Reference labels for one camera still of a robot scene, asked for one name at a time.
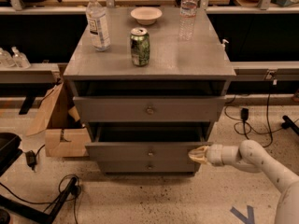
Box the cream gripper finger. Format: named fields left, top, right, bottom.
left=188, top=146, right=208, bottom=164

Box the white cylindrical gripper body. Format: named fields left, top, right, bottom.
left=206, top=144, right=240, bottom=166

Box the grey drawer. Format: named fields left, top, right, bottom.
left=74, top=96, right=224, bottom=122
left=98, top=161, right=199, bottom=173
left=86, top=125, right=210, bottom=161

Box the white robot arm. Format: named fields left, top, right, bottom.
left=189, top=140, right=299, bottom=224

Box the grey wooden drawer cabinet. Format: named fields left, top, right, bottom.
left=64, top=7, right=235, bottom=175

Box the grey bottom drawer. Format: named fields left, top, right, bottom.
left=98, top=161, right=199, bottom=173

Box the grey top drawer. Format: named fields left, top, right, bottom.
left=74, top=96, right=224, bottom=122

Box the black power adapter right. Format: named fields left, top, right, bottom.
left=240, top=108, right=249, bottom=121

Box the black power adapter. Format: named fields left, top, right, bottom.
left=25, top=150, right=36, bottom=169
left=240, top=108, right=249, bottom=121

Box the black caster leg right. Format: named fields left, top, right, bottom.
left=281, top=115, right=299, bottom=135

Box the small white pump bottle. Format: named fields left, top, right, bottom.
left=221, top=39, right=229, bottom=51

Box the green soda can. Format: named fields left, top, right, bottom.
left=130, top=27, right=150, bottom=66

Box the open cardboard box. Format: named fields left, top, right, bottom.
left=26, top=83, right=91, bottom=158

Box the white paper bowl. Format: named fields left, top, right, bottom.
left=131, top=7, right=163, bottom=25

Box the clear water bottle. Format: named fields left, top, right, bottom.
left=178, top=0, right=198, bottom=41

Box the black power adapter left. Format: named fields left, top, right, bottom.
left=25, top=150, right=36, bottom=169

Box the black metal stand base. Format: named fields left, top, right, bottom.
left=0, top=175, right=81, bottom=224

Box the white labelled plastic bottle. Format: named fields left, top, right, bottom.
left=86, top=0, right=110, bottom=51

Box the sanitizer bottle left inner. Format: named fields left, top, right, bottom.
left=11, top=47, right=31, bottom=69

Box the sanitizer bottle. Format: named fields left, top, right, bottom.
left=11, top=47, right=31, bottom=69
left=0, top=48, right=15, bottom=67

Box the sanitizer bottle left outer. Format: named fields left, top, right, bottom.
left=0, top=48, right=15, bottom=67

